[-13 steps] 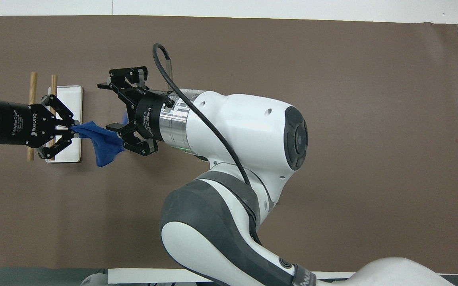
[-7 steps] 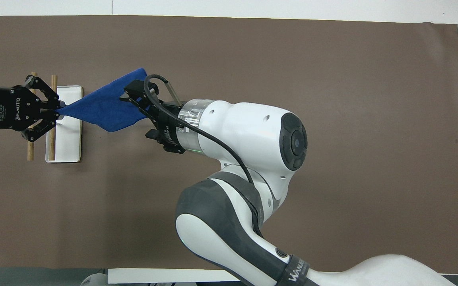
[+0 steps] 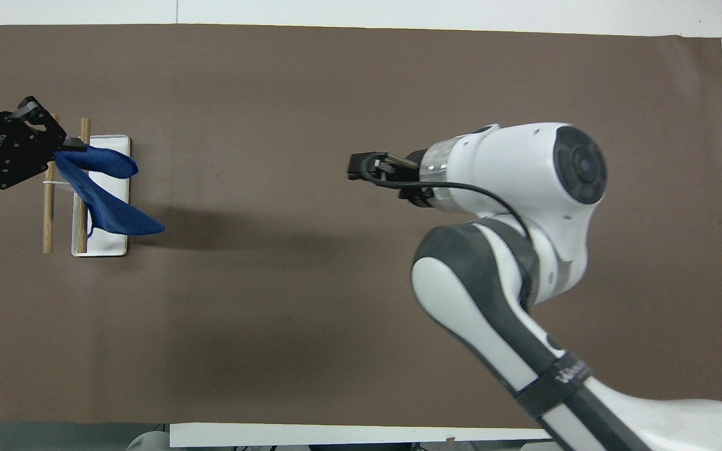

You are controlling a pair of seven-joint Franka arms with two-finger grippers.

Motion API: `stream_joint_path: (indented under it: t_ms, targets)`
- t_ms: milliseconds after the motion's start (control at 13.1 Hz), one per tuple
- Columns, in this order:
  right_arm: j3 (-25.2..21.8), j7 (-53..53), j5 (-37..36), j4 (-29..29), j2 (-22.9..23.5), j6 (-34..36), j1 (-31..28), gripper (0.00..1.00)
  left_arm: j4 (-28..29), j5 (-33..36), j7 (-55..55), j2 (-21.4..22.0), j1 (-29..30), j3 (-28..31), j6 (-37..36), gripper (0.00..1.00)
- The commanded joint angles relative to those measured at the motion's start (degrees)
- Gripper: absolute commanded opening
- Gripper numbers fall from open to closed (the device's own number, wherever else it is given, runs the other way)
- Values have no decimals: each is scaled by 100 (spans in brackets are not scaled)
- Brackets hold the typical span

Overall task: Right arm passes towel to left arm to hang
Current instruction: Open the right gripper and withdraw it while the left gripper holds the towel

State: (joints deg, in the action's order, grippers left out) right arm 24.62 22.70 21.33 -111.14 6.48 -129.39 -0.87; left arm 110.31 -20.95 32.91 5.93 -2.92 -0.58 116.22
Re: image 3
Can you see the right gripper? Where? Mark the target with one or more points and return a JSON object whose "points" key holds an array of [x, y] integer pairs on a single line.
{"points": [[416, 195]]}

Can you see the blue towel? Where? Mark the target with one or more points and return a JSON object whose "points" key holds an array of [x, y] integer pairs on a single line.
{"points": [[110, 213]]}

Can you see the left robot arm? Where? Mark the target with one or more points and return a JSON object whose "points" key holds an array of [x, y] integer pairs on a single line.
{"points": [[148, 441]]}

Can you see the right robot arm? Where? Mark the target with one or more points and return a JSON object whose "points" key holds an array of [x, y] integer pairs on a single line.
{"points": [[524, 181]]}

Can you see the wooden towel rack white base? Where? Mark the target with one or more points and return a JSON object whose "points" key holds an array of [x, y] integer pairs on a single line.
{"points": [[110, 244]]}

